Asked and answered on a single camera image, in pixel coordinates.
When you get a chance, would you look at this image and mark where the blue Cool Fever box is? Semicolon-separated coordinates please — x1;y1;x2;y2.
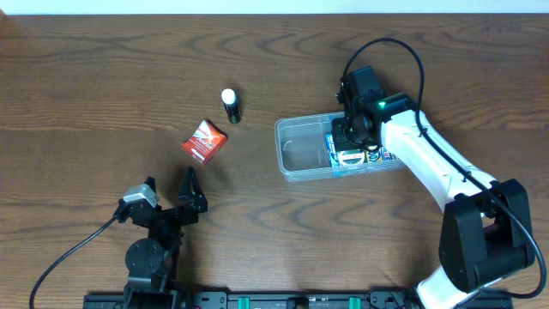
324;133;403;178

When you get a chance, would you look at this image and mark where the clear plastic container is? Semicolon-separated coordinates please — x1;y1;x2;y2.
274;112;407;183

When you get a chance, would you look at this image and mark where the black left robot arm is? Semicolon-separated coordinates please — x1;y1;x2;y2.
114;167;208;308

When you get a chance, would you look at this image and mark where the dark syrup bottle white cap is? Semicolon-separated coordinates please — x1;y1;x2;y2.
221;88;242;124

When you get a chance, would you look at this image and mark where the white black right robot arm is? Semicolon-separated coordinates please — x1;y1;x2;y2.
332;67;545;308

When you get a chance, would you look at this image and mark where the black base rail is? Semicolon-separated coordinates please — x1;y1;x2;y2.
82;291;514;309

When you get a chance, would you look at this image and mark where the red Panadol ActiFast box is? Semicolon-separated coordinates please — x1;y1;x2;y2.
181;119;228;166

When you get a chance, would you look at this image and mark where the dark green ointment box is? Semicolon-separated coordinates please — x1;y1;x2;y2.
335;149;367;167

